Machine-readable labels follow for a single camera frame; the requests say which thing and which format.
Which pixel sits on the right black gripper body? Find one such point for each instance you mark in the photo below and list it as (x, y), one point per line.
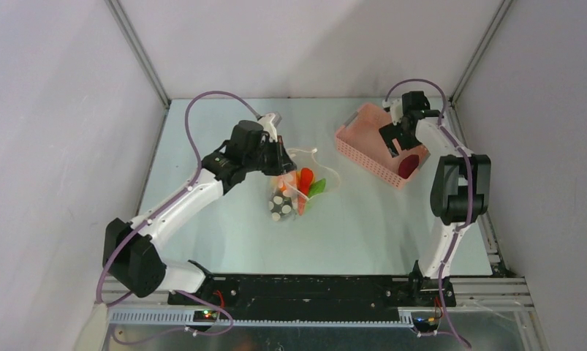
(398, 134)

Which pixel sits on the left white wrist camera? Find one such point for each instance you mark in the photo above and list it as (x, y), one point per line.
(269, 123)

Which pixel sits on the green cucumber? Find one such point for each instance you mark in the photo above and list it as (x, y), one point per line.
(318, 187)

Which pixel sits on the aluminium frame rail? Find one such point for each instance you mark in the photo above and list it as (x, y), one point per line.
(472, 294)

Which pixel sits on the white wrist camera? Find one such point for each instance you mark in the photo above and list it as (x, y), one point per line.
(395, 109)
(269, 123)

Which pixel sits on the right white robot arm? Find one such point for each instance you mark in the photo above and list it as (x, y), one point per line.
(460, 189)

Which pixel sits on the clear dotted zip top bag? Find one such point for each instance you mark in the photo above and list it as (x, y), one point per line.
(296, 193)

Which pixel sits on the red fruit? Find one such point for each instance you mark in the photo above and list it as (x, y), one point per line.
(408, 165)

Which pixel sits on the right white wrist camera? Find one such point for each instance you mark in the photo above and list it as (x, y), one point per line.
(395, 109)

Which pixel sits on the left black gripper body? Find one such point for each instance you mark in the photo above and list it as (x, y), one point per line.
(264, 159)

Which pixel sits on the dark green avocado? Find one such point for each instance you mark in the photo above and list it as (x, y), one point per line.
(281, 207)

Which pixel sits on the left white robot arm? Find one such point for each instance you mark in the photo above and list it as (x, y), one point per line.
(133, 249)

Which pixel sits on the orange red carrot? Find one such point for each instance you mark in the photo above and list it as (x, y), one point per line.
(305, 180)

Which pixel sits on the pink plastic basket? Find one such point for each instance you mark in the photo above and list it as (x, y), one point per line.
(359, 140)

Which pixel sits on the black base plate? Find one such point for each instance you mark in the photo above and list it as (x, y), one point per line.
(316, 298)

